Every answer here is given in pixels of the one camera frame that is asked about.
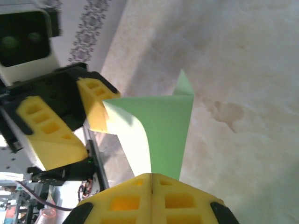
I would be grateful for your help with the wide aluminium mounting rail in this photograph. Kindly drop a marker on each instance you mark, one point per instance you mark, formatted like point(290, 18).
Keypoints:
point(99, 168)

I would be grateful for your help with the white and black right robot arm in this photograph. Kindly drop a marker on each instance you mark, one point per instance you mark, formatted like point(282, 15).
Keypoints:
point(70, 172)

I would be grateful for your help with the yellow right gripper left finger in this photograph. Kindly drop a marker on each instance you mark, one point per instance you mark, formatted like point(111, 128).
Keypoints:
point(126, 203)

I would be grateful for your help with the light green paper sheet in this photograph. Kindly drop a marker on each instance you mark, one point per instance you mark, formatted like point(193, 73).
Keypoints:
point(163, 130)

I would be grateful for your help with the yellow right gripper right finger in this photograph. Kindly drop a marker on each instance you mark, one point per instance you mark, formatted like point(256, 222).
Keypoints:
point(180, 203)

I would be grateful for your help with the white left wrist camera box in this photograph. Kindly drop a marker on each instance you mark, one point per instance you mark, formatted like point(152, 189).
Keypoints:
point(23, 39)

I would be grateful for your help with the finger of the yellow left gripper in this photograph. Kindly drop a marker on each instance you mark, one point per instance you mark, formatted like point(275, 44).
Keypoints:
point(51, 140)
point(95, 112)

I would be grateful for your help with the orange translucent plastic object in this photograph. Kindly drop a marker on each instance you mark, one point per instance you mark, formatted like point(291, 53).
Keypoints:
point(47, 212)

